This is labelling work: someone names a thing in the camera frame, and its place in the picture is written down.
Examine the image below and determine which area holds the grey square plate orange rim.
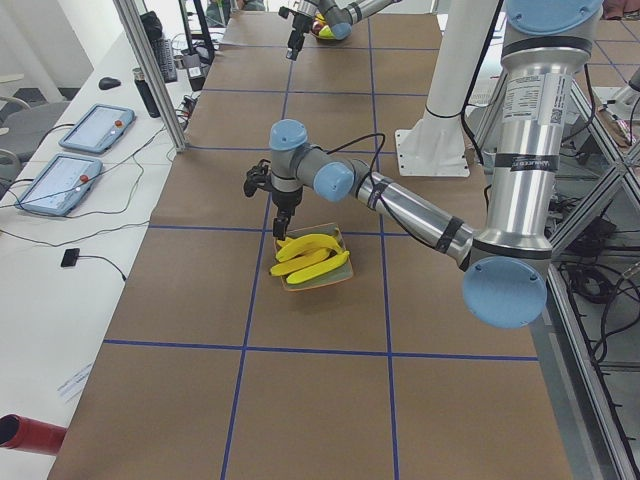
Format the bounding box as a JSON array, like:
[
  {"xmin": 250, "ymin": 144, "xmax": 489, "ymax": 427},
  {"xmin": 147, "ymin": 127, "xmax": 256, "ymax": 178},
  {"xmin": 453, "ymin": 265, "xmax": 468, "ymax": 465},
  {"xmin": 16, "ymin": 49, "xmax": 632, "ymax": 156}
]
[{"xmin": 281, "ymin": 223, "xmax": 354, "ymax": 292}]

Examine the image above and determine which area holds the lower blue teach pendant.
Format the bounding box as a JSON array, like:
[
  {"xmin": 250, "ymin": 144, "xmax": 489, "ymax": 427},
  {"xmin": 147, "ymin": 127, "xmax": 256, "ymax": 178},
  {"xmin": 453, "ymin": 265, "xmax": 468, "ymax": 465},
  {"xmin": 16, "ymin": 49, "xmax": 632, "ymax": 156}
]
[{"xmin": 14, "ymin": 153, "xmax": 103, "ymax": 217}]

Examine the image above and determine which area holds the red cylinder tube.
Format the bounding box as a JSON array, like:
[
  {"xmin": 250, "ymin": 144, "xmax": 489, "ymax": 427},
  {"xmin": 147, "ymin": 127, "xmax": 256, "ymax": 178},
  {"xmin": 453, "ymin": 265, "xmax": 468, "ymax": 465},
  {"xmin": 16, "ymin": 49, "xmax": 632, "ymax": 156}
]
[{"xmin": 1, "ymin": 414, "xmax": 67, "ymax": 456}]

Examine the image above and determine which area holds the small black puck device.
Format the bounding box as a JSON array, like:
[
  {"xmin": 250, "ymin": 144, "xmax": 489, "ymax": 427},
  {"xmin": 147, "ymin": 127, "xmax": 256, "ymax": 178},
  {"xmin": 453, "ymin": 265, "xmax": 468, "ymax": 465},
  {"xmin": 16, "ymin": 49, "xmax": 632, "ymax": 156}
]
[{"xmin": 60, "ymin": 248, "xmax": 80, "ymax": 268}]

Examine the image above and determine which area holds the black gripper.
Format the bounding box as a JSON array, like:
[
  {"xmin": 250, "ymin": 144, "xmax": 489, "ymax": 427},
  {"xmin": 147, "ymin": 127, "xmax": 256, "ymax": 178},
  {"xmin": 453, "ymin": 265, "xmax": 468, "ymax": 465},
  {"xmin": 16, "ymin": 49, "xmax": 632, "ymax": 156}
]
[
  {"xmin": 272, "ymin": 189, "xmax": 303, "ymax": 239},
  {"xmin": 286, "ymin": 13, "xmax": 308, "ymax": 61}
]

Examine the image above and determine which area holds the blue teach pendant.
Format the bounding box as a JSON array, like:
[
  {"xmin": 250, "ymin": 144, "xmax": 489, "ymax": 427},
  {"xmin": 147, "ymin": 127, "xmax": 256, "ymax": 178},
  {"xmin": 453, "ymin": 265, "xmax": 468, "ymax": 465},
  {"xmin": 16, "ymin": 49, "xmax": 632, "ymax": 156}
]
[
  {"xmin": 58, "ymin": 104, "xmax": 136, "ymax": 154},
  {"xmin": 14, "ymin": 153, "xmax": 103, "ymax": 217}
]

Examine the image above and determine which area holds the aluminium frame post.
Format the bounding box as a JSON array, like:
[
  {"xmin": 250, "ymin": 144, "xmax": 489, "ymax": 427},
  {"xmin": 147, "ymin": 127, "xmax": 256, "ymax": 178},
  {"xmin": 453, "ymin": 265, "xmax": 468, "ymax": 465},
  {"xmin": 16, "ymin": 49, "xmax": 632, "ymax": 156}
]
[{"xmin": 113, "ymin": 0, "xmax": 186, "ymax": 153}]

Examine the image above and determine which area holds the green pear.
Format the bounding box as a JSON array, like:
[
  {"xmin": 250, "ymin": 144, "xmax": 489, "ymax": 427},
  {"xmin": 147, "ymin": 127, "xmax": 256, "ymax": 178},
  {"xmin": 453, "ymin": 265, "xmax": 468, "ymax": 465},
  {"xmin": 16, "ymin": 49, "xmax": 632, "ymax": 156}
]
[{"xmin": 318, "ymin": 25, "xmax": 336, "ymax": 40}]

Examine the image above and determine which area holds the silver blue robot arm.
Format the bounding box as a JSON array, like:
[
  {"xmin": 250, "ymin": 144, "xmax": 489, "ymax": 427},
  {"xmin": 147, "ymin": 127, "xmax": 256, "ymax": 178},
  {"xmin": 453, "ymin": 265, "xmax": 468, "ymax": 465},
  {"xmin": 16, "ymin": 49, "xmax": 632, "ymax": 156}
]
[
  {"xmin": 266, "ymin": 1, "xmax": 603, "ymax": 328},
  {"xmin": 278, "ymin": 0, "xmax": 395, "ymax": 61}
]

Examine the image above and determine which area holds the black keyboard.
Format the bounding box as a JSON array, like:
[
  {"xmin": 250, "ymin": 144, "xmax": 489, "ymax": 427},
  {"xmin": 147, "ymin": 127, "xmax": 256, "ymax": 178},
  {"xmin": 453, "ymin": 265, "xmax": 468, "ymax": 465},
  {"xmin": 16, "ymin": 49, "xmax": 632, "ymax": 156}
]
[{"xmin": 150, "ymin": 38, "xmax": 178, "ymax": 83}]

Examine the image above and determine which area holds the black computer mouse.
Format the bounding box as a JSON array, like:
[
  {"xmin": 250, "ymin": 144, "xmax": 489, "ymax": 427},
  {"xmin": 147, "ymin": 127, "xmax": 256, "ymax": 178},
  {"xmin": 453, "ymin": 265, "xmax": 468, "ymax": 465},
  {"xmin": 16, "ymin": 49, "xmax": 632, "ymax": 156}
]
[{"xmin": 98, "ymin": 77, "xmax": 121, "ymax": 91}]

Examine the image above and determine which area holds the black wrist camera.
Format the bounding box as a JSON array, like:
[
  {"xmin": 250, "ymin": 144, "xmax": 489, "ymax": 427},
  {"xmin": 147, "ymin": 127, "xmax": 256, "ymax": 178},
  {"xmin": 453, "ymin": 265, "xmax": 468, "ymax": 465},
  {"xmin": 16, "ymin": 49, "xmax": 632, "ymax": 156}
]
[
  {"xmin": 243, "ymin": 159, "xmax": 273, "ymax": 198},
  {"xmin": 278, "ymin": 6, "xmax": 297, "ymax": 19}
]

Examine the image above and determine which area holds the black water bottle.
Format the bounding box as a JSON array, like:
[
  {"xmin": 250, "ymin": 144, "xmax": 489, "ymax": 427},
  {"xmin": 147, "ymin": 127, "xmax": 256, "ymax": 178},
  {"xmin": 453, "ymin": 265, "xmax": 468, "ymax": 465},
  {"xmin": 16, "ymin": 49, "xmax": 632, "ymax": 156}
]
[{"xmin": 132, "ymin": 67, "xmax": 160, "ymax": 118}]

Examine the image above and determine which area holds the upper blue teach pendant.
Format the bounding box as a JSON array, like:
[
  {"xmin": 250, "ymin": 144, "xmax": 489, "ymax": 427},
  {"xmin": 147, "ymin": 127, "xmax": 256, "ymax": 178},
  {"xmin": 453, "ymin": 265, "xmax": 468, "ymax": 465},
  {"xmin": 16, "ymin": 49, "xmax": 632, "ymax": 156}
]
[{"xmin": 58, "ymin": 104, "xmax": 136, "ymax": 154}]

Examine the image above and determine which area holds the brown wicker fruit basket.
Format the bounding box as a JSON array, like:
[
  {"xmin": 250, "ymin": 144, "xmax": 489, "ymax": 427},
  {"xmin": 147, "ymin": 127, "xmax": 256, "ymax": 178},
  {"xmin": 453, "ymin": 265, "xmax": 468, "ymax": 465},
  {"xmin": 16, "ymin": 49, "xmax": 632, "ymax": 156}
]
[{"xmin": 311, "ymin": 13, "xmax": 338, "ymax": 42}]

